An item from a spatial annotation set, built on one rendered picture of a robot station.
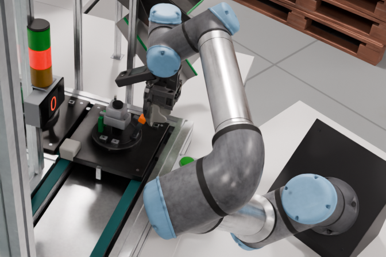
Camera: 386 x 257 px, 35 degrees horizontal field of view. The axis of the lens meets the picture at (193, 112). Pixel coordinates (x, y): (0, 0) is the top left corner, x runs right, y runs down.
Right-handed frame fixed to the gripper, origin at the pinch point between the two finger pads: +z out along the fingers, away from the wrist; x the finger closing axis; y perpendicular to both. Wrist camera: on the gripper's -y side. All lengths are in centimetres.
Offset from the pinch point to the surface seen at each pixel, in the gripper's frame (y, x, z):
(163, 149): 4.5, 1.4, 10.1
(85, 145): -15.6, -6.5, 9.1
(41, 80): -19.7, -21.3, -22.0
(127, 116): -6.3, 0.1, 0.6
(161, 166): 6.2, -5.1, 10.2
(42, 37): -18.9, -20.8, -33.6
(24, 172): 13, -82, -61
